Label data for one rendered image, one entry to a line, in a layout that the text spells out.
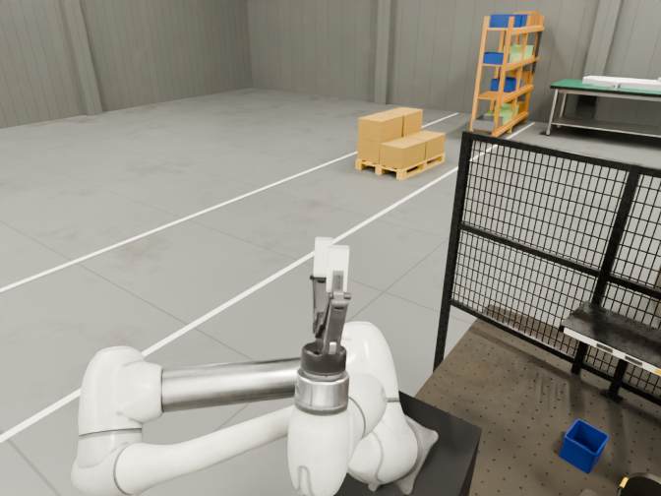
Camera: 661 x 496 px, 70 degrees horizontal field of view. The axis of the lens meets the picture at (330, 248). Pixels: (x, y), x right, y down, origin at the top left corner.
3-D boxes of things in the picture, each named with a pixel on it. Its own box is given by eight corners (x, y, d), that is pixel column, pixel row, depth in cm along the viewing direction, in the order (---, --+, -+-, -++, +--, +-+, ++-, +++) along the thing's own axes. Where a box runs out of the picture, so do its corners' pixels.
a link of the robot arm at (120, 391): (389, 405, 132) (375, 329, 141) (410, 399, 118) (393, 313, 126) (86, 445, 113) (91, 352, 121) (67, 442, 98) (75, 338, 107)
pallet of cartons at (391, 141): (352, 169, 659) (353, 119, 628) (393, 151, 745) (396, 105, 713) (409, 181, 613) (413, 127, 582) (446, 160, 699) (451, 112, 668)
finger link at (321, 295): (336, 331, 79) (334, 335, 80) (331, 274, 85) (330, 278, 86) (313, 331, 78) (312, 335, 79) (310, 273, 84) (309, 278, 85)
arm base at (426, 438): (348, 468, 136) (340, 470, 131) (384, 398, 137) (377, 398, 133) (402, 510, 126) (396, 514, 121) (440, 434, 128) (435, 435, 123)
